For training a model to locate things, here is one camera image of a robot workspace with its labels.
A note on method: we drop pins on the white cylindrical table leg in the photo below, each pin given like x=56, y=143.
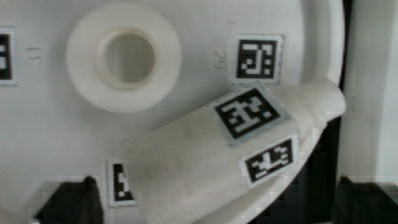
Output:
x=221, y=158

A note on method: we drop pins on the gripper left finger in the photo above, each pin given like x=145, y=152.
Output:
x=74, y=205

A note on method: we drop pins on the white round table top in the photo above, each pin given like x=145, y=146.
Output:
x=63, y=136

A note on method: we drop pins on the white right fence block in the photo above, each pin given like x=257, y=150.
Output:
x=369, y=145

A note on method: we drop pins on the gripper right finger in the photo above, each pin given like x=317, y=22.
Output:
x=365, y=203

